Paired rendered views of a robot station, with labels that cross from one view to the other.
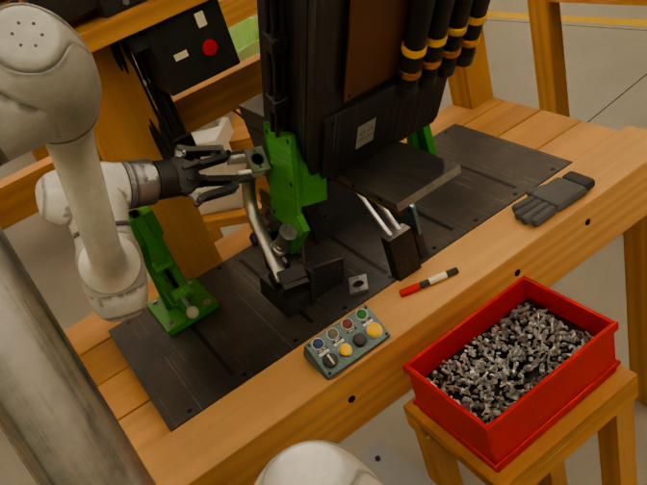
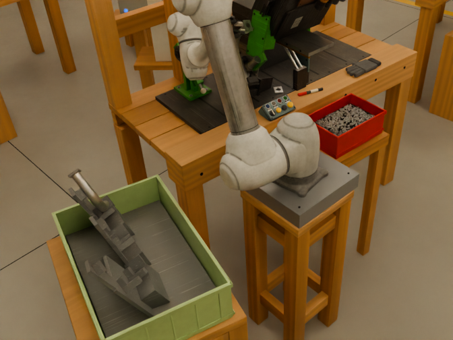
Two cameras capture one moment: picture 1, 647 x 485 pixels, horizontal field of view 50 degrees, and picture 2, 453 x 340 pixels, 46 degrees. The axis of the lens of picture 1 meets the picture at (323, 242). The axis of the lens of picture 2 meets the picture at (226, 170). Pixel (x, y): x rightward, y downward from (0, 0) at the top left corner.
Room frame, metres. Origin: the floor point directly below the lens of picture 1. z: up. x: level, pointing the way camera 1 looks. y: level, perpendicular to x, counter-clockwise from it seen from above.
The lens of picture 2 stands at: (-0.96, 0.67, 2.24)
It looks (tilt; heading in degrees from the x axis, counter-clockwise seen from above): 39 degrees down; 349
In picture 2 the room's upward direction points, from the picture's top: 4 degrees counter-clockwise
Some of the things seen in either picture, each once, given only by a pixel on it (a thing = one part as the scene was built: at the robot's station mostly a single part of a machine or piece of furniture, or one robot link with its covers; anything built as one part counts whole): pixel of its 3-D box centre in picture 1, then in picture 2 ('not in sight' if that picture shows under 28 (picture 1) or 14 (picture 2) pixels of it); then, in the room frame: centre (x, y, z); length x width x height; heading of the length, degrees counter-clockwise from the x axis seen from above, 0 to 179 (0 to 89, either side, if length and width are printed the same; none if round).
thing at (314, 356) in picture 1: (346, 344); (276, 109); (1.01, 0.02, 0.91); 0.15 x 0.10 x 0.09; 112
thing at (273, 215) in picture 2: not in sight; (296, 193); (0.52, 0.10, 0.83); 0.32 x 0.32 x 0.04; 27
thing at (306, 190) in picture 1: (296, 170); (263, 33); (1.27, 0.01, 1.17); 0.13 x 0.12 x 0.20; 112
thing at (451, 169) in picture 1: (371, 164); (292, 37); (1.29, -0.15, 1.11); 0.39 x 0.16 x 0.03; 22
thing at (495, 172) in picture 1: (343, 248); (267, 76); (1.36, -0.04, 0.89); 1.10 x 0.42 x 0.02; 112
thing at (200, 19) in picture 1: (184, 42); not in sight; (1.51, 0.14, 1.42); 0.17 x 0.12 x 0.15; 112
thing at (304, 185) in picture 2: not in sight; (300, 168); (0.53, 0.09, 0.95); 0.22 x 0.18 x 0.06; 125
